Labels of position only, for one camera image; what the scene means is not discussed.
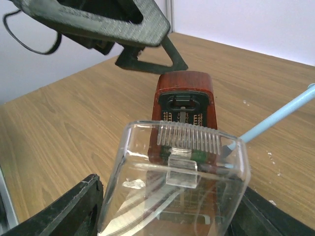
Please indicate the clear plastic metronome cover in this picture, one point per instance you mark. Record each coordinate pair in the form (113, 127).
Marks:
(174, 179)

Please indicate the light blue music stand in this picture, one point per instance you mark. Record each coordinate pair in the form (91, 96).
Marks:
(284, 111)

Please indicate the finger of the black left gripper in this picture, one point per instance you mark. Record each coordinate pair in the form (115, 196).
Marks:
(128, 60)
(149, 33)

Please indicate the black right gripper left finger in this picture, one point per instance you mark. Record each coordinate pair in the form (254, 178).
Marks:
(75, 213)

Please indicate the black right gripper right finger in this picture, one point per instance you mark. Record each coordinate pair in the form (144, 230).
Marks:
(256, 216)

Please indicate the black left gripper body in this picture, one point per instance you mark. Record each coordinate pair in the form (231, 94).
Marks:
(98, 41)

